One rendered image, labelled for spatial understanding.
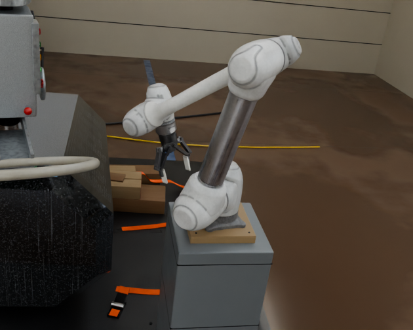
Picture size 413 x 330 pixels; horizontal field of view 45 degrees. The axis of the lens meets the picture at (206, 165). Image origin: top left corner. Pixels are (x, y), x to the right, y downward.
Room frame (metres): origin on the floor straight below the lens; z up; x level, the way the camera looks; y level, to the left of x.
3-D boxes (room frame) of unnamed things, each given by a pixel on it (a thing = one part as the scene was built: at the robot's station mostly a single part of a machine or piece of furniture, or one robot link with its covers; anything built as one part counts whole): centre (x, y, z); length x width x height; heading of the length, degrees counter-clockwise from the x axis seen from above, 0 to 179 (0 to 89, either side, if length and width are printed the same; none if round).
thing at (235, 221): (1.87, -0.08, 0.86); 0.22 x 0.18 x 0.06; 24
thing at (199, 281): (1.86, -0.08, 0.40); 0.50 x 0.50 x 0.80; 13
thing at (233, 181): (1.85, -0.08, 1.00); 0.18 x 0.16 x 0.22; 153
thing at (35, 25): (1.94, 0.73, 1.42); 0.08 x 0.03 x 0.28; 26
